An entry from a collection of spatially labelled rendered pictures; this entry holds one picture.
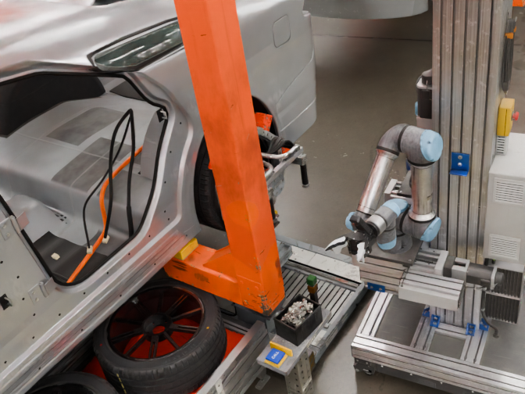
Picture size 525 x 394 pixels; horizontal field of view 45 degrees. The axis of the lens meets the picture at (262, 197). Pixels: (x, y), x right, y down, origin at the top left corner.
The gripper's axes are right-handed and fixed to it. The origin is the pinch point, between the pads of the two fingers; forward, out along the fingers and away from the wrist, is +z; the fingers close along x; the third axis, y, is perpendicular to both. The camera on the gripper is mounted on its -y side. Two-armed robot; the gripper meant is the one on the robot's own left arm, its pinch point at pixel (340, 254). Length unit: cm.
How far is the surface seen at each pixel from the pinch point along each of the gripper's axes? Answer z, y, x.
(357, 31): -423, 93, 311
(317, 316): -19, 67, 44
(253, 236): -7, 14, 57
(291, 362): 6, 74, 42
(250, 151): -16, -26, 53
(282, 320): -5, 62, 53
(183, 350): 33, 62, 84
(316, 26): -417, 86, 364
